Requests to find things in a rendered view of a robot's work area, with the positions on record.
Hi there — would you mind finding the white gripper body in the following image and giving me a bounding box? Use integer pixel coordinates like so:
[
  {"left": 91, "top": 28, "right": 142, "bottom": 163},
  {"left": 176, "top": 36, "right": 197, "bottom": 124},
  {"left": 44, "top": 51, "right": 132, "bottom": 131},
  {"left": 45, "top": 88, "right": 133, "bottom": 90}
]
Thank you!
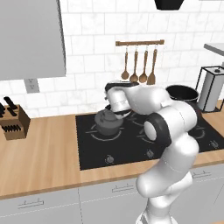
[{"left": 109, "top": 98, "right": 131, "bottom": 116}]

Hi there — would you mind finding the grey kettle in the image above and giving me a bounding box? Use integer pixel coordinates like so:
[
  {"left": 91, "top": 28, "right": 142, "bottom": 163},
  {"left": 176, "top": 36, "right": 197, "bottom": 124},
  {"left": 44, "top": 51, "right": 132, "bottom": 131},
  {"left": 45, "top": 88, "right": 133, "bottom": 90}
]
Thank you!
[{"left": 94, "top": 108, "right": 124, "bottom": 137}]

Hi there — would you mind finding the wooden hanging spoon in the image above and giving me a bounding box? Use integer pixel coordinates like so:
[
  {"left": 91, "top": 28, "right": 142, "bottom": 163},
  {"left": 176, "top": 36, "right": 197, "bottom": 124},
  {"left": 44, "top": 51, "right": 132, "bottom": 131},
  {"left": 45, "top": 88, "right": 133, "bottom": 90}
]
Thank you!
[
  {"left": 120, "top": 46, "right": 130, "bottom": 81},
  {"left": 129, "top": 45, "right": 140, "bottom": 84},
  {"left": 138, "top": 45, "right": 149, "bottom": 84}
]

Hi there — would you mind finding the wooden hanging spatula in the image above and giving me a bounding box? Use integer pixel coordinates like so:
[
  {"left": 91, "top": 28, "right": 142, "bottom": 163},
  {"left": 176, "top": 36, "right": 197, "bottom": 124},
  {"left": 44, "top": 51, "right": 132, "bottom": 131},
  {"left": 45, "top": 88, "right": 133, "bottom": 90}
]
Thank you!
[{"left": 146, "top": 45, "right": 158, "bottom": 86}]

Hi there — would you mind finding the black hob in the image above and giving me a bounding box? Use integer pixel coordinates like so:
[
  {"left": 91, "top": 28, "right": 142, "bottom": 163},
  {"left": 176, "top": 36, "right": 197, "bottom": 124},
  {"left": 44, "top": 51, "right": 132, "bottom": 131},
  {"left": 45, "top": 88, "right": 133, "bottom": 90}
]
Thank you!
[{"left": 74, "top": 108, "right": 224, "bottom": 172}]

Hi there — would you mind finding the black cooking pot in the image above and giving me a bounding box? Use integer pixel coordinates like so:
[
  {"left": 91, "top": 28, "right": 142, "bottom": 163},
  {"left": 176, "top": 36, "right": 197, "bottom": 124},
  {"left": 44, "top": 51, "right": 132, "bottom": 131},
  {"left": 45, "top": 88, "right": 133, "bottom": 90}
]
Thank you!
[{"left": 164, "top": 84, "right": 204, "bottom": 118}]

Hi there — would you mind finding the grey drawer front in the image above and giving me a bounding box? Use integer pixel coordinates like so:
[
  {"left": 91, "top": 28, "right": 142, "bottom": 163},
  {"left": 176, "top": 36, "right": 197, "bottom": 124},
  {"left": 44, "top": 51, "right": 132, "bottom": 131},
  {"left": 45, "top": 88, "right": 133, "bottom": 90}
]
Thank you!
[
  {"left": 0, "top": 187, "right": 83, "bottom": 224},
  {"left": 77, "top": 177, "right": 149, "bottom": 224},
  {"left": 170, "top": 162, "right": 224, "bottom": 224}
]

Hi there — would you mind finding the wooden knife block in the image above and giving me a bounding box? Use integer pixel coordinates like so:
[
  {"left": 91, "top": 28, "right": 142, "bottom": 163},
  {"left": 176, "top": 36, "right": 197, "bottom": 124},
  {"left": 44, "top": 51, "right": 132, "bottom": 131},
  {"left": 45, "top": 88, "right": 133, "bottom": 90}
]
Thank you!
[{"left": 0, "top": 103, "right": 32, "bottom": 142}]

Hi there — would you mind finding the black range hood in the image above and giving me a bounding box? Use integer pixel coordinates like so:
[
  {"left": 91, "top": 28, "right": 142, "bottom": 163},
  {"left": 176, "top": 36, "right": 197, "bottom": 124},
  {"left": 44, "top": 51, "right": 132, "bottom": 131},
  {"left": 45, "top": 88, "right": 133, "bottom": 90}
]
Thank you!
[{"left": 153, "top": 0, "right": 186, "bottom": 11}]

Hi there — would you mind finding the wooden utensil rail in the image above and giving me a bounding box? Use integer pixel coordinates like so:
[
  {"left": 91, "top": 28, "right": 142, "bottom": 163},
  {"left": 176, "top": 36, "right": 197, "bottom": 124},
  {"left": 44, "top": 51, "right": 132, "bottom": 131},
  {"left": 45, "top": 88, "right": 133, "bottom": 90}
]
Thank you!
[{"left": 115, "top": 39, "right": 165, "bottom": 47}]

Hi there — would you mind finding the grey drawer handle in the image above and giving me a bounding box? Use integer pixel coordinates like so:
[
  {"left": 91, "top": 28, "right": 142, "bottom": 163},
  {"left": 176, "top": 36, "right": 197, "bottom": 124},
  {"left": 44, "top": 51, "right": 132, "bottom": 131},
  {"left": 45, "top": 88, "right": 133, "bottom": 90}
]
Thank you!
[
  {"left": 17, "top": 199, "right": 46, "bottom": 210},
  {"left": 111, "top": 183, "right": 136, "bottom": 193},
  {"left": 192, "top": 170, "right": 213, "bottom": 179}
]

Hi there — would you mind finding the black wire towel holder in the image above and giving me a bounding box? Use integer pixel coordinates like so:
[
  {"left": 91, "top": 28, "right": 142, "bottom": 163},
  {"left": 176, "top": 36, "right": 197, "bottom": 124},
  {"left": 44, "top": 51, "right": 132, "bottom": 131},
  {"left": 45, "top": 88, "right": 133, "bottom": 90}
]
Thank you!
[{"left": 194, "top": 66, "right": 224, "bottom": 115}]

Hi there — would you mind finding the grey wall socket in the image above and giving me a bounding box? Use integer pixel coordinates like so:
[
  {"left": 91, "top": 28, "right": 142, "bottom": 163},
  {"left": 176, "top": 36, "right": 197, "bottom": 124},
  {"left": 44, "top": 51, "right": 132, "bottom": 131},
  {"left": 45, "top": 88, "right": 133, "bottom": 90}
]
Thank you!
[{"left": 24, "top": 77, "right": 40, "bottom": 95}]

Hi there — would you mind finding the black-handled knife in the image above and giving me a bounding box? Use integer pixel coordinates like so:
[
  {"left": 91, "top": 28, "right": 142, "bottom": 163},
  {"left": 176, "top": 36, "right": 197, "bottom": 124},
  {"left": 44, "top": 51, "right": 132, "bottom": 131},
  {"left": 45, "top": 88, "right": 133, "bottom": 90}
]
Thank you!
[
  {"left": 3, "top": 95, "right": 18, "bottom": 110},
  {"left": 6, "top": 106, "right": 19, "bottom": 116},
  {"left": 0, "top": 102, "right": 7, "bottom": 118}
]

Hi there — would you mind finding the grey wall shelf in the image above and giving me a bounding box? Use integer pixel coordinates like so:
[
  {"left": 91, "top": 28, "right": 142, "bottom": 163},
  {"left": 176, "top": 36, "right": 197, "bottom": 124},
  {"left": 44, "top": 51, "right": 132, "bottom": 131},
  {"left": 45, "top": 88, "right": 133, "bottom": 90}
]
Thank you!
[{"left": 203, "top": 42, "right": 224, "bottom": 57}]

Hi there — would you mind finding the grey wall cupboard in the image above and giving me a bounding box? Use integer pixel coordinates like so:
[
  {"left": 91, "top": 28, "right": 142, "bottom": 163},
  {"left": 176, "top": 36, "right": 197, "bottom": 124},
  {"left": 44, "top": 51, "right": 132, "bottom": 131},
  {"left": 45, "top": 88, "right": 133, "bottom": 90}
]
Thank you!
[{"left": 0, "top": 0, "right": 67, "bottom": 81}]

